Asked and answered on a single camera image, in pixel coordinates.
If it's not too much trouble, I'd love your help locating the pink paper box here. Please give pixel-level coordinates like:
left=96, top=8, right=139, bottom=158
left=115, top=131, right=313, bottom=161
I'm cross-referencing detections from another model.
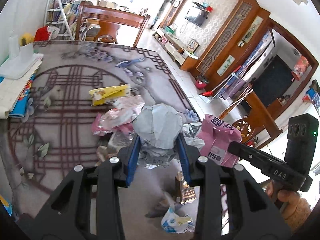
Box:
left=196, top=114, right=242, bottom=167

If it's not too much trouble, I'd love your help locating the small brown carton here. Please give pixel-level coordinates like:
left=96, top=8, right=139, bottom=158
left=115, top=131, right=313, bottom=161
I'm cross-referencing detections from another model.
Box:
left=175, top=171, right=196, bottom=205

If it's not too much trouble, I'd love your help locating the grey paper ball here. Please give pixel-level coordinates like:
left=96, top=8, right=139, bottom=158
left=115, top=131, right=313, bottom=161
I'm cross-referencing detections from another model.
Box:
left=132, top=103, right=183, bottom=150

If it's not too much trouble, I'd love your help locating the yellow drink carton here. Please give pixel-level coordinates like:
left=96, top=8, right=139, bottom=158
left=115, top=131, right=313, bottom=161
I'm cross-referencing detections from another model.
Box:
left=89, top=83, right=131, bottom=106

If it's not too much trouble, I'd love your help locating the right forearm brown sleeve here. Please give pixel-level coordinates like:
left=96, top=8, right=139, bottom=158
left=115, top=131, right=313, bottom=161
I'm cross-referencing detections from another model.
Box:
left=284, top=198, right=311, bottom=232

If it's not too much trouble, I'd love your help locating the red trash bin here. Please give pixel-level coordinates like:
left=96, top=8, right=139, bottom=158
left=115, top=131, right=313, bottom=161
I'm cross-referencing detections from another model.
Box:
left=195, top=78, right=208, bottom=90

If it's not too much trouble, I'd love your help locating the right hand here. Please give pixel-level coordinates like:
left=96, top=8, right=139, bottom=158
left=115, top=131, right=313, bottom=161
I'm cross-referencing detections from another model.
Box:
left=265, top=181, right=300, bottom=216

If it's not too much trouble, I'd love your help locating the carved wooden chair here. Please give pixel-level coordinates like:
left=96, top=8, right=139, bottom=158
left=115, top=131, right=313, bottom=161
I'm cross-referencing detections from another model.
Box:
left=233, top=118, right=254, bottom=144

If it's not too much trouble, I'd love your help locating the red dustpan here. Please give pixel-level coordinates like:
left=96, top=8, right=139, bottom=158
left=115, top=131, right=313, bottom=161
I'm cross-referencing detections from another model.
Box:
left=200, top=91, right=214, bottom=97

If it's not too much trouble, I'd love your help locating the blue white snack bag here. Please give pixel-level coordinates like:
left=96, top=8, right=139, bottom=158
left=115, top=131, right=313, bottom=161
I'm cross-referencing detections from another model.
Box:
left=161, top=198, right=195, bottom=233

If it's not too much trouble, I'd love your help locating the wooden tv cabinet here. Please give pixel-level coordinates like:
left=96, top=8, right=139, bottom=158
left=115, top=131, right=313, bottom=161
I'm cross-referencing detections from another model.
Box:
left=153, top=28, right=198, bottom=72

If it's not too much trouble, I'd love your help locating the pink plastic wrapper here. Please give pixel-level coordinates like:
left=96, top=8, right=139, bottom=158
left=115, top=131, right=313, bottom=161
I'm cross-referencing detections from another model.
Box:
left=91, top=95, right=145, bottom=137

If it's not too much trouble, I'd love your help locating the blue cartoon book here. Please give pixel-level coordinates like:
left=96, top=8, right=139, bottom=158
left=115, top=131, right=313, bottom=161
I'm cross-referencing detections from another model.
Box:
left=9, top=74, right=35, bottom=118

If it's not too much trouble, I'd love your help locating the white paper stack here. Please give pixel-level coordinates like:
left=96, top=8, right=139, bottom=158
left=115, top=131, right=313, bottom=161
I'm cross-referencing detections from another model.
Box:
left=1, top=54, right=43, bottom=119

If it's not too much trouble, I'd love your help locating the white desk lamp base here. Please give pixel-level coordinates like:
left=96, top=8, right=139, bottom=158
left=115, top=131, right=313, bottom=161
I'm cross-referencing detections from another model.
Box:
left=0, top=35, right=43, bottom=80

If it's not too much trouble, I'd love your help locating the yellow plush toy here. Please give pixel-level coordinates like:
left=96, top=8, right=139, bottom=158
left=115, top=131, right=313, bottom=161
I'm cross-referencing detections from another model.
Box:
left=19, top=33, right=34, bottom=46

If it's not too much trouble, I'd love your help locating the red bag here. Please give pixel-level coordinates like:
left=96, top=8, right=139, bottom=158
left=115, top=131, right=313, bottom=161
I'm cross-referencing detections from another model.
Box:
left=34, top=26, right=50, bottom=42

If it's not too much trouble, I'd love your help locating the wooden dining chair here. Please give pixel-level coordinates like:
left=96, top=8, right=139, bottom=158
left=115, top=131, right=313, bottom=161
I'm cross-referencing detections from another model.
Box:
left=75, top=1, right=150, bottom=47

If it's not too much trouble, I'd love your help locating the white magazine rack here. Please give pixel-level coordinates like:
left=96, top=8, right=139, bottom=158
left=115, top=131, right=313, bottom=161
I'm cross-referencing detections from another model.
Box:
left=43, top=0, right=80, bottom=41

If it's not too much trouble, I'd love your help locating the wall mounted television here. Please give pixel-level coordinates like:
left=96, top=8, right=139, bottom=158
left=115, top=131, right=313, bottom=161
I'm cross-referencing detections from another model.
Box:
left=184, top=7, right=209, bottom=27

